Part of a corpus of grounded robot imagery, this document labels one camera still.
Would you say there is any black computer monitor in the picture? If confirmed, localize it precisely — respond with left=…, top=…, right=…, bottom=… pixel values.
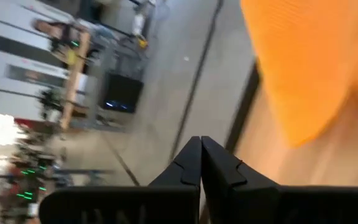
left=101, top=73, right=145, bottom=113

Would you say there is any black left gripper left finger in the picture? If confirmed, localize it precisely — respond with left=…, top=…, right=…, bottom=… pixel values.
left=39, top=136, right=202, bottom=224

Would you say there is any light wooden background workbench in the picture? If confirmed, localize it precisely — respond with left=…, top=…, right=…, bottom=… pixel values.
left=59, top=30, right=91, bottom=131

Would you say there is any black aluminium table frame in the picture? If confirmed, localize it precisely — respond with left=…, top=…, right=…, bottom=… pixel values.
left=224, top=60, right=261, bottom=153

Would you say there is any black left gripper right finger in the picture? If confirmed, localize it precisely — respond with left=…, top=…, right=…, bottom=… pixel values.
left=201, top=136, right=358, bottom=224

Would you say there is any orange microfiber towel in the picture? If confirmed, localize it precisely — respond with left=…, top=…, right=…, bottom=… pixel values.
left=240, top=0, right=358, bottom=147

